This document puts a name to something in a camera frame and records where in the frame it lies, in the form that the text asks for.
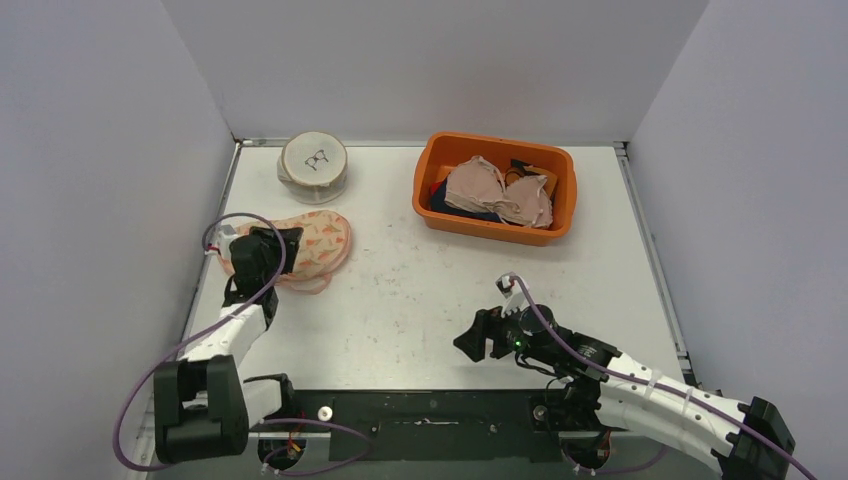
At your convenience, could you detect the floral mesh laundry bag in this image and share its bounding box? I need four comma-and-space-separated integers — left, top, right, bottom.
216, 210, 353, 295

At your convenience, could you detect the round white mesh laundry bag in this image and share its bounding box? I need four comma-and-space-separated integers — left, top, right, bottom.
276, 131, 349, 205

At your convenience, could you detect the beige pink bra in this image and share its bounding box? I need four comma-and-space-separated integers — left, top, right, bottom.
444, 155, 558, 229

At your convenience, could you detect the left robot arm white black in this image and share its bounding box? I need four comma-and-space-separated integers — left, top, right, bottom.
153, 227, 303, 465

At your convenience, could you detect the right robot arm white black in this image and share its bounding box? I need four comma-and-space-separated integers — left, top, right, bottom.
453, 305, 796, 479

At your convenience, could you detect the navy blue garment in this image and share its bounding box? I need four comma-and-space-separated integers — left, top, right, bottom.
429, 181, 501, 223

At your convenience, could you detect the orange plastic bin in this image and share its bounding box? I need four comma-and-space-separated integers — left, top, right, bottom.
412, 132, 577, 246

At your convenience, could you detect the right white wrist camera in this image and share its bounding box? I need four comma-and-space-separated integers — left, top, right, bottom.
495, 272, 526, 318

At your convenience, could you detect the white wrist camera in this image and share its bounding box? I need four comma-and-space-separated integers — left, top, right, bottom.
204, 224, 239, 260
495, 272, 526, 318

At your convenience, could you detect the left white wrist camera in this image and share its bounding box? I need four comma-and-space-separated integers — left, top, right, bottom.
204, 224, 239, 260

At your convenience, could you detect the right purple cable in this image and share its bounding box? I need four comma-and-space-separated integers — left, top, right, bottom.
510, 274, 819, 480

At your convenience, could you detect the purple cable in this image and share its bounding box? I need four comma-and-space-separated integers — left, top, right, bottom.
111, 212, 376, 478
510, 274, 819, 480

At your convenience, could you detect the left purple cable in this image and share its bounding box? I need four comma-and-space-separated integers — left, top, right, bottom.
111, 212, 376, 478

